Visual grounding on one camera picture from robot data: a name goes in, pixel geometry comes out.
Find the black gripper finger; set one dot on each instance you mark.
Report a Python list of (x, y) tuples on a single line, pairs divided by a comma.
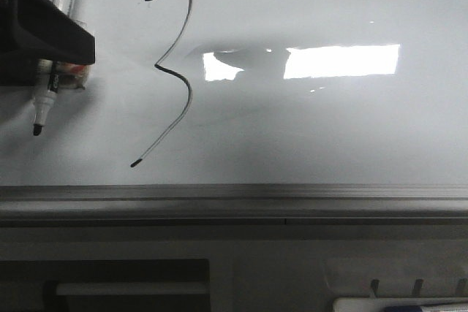
[(36, 29)]

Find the white black whiteboard marker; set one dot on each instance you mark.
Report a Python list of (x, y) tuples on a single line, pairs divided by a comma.
[(46, 88)]

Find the red magnet taped to marker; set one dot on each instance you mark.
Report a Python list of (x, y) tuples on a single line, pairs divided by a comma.
[(72, 76)]

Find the grey marker tray with hooks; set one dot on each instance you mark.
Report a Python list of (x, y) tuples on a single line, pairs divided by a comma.
[(395, 278)]

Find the white marker in tray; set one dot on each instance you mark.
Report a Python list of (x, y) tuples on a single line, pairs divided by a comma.
[(400, 304)]

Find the white whiteboard with aluminium frame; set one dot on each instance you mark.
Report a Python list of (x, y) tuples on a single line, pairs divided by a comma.
[(275, 110)]

